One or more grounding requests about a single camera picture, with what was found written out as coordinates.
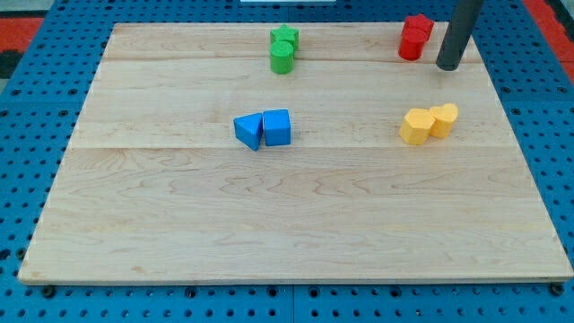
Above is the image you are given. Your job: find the wooden board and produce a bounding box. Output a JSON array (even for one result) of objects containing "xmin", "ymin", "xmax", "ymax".
[{"xmin": 19, "ymin": 22, "xmax": 573, "ymax": 285}]

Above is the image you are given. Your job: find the blue cube block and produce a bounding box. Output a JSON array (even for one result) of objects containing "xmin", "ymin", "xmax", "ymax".
[{"xmin": 263, "ymin": 109, "xmax": 291, "ymax": 146}]

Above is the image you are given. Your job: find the blue triangle block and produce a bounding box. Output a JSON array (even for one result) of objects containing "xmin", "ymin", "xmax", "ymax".
[{"xmin": 233, "ymin": 113, "xmax": 263, "ymax": 151}]

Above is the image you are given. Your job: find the green cylinder block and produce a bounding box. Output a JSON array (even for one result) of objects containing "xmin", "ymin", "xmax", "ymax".
[{"xmin": 269, "ymin": 40, "xmax": 294, "ymax": 74}]

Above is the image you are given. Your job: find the green star block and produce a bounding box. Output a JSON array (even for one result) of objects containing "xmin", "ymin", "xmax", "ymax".
[{"xmin": 270, "ymin": 24, "xmax": 300, "ymax": 51}]

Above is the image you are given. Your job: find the yellow hexagon block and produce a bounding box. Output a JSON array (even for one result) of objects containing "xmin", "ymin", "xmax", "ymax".
[{"xmin": 399, "ymin": 109, "xmax": 435, "ymax": 145}]

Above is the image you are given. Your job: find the yellow heart block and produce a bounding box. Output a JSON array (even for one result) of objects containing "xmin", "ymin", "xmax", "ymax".
[{"xmin": 429, "ymin": 103, "xmax": 458, "ymax": 139}]

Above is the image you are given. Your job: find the red cylinder block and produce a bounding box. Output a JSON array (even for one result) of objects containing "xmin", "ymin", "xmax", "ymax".
[{"xmin": 398, "ymin": 29, "xmax": 428, "ymax": 61}]

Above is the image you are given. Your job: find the red star block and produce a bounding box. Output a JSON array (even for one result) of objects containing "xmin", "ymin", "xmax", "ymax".
[{"xmin": 402, "ymin": 13, "xmax": 434, "ymax": 41}]

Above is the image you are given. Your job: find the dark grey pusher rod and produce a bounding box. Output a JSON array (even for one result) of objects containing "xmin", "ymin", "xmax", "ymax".
[{"xmin": 436, "ymin": 0, "xmax": 484, "ymax": 71}]

